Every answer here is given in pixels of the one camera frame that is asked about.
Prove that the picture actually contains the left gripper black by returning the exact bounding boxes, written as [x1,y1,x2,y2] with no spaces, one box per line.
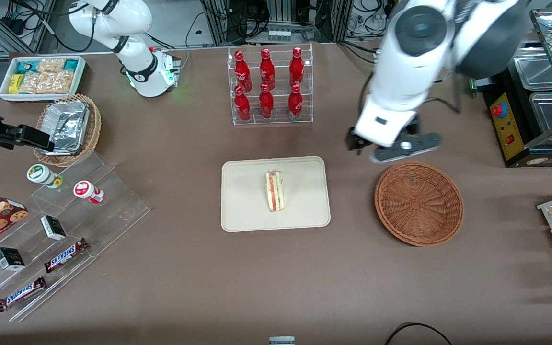
[345,127,371,154]

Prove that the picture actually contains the triangular sandwich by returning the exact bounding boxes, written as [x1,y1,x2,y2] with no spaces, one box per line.
[265,169,285,213]

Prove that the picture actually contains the light wicker basket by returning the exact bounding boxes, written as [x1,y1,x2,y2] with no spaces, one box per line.
[33,94,102,167]

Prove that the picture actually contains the brown wicker basket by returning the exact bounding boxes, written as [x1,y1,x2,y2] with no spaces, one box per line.
[374,162,464,247]

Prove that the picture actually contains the cream plastic tray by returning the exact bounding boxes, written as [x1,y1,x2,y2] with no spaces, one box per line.
[222,156,331,232]

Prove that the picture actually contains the green sunflower yogurt cup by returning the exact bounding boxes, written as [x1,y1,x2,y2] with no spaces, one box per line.
[27,164,63,189]

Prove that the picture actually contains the stacked aluminium foil trays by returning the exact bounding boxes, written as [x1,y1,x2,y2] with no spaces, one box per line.
[41,101,91,155]

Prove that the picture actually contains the large clear cookie bag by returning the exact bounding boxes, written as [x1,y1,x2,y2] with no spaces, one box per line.
[20,71,75,94]

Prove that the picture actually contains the red cola bottle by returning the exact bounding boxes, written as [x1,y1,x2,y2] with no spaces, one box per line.
[234,86,251,121]
[289,46,304,88]
[260,48,276,91]
[288,84,303,120]
[259,83,275,119]
[234,50,252,92]

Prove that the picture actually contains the clear acrylic bottle rack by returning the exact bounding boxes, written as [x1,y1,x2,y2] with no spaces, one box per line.
[227,43,314,126]

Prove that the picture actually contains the small clear cookie bag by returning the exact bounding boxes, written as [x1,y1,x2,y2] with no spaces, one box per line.
[36,58,66,73]

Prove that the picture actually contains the red strawberry yogurt cup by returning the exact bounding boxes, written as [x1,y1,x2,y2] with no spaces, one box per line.
[74,181,105,204]

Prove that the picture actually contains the white plastic snack bin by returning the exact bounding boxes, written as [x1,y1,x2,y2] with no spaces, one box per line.
[0,56,86,103]

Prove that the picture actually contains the black box white label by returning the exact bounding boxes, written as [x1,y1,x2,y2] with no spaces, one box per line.
[40,215,67,241]

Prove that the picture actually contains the clear acrylic stepped shelf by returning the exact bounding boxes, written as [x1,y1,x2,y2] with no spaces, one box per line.
[0,152,151,322]

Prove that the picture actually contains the black box gold lettering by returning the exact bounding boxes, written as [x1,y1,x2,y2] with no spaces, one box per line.
[0,247,26,271]

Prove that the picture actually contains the Snickers chocolate bar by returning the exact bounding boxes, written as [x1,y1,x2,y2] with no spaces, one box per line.
[0,276,47,312]
[44,238,90,274]

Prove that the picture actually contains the glass food warmer cabinet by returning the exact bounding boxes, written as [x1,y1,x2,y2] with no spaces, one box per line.
[484,7,552,168]

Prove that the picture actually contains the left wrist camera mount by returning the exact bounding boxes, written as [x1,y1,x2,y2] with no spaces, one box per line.
[371,133,442,164]

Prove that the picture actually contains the equipment rack with cables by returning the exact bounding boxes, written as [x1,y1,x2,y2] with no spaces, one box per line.
[199,0,396,46]

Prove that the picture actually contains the black floor cable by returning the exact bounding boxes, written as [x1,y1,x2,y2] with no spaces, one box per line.
[384,322,454,345]

